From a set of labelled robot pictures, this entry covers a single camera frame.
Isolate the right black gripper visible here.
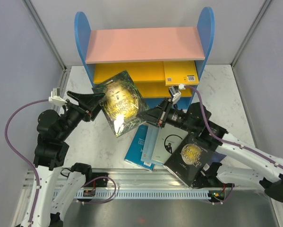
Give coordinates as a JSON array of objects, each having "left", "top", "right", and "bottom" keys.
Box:
[{"left": 137, "top": 96, "right": 197, "bottom": 134}]

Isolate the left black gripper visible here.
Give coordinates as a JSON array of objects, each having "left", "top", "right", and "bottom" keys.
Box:
[{"left": 57, "top": 89, "right": 105, "bottom": 140}]

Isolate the green Alice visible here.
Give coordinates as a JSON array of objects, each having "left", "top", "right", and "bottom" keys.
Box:
[{"left": 92, "top": 70, "right": 149, "bottom": 137}]

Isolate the yellow book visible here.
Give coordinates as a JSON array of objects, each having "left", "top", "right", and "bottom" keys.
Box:
[{"left": 163, "top": 61, "right": 199, "bottom": 86}]

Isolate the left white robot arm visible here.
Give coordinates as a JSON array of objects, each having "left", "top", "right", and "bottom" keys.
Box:
[{"left": 20, "top": 91, "right": 105, "bottom": 227}]

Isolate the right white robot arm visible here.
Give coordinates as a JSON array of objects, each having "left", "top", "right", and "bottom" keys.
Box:
[{"left": 138, "top": 99, "right": 283, "bottom": 203}]

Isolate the light blue book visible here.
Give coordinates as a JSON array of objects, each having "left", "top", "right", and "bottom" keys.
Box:
[{"left": 141, "top": 125, "right": 160, "bottom": 165}]

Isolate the pale grey Gatsby book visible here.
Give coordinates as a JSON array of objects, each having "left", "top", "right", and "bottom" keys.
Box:
[{"left": 151, "top": 124, "right": 188, "bottom": 165}]

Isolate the bright blue book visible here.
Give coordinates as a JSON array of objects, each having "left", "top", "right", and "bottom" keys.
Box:
[{"left": 124, "top": 125, "right": 154, "bottom": 171}]

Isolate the black Moon and Sixpence book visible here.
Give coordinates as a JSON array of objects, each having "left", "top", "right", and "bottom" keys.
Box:
[{"left": 163, "top": 133, "right": 214, "bottom": 187}]

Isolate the blue pink yellow bookshelf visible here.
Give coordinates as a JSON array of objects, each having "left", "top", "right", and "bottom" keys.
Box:
[{"left": 74, "top": 7, "right": 215, "bottom": 107}]

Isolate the dark purple blue book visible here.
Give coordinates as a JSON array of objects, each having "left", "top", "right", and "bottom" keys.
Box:
[{"left": 208, "top": 151, "right": 226, "bottom": 171}]

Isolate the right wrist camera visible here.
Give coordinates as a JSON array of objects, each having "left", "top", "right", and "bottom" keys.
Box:
[{"left": 169, "top": 84, "right": 186, "bottom": 104}]

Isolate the aluminium rail frame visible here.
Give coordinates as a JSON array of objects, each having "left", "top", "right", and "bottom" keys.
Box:
[{"left": 23, "top": 168, "right": 263, "bottom": 190}]

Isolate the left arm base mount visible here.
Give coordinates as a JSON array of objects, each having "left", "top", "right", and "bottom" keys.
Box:
[{"left": 83, "top": 172, "right": 109, "bottom": 197}]

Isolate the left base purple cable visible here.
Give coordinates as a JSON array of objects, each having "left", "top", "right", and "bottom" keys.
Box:
[{"left": 76, "top": 176, "right": 116, "bottom": 205}]

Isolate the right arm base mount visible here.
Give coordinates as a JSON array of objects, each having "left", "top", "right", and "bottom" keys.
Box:
[{"left": 191, "top": 170, "right": 235, "bottom": 205}]

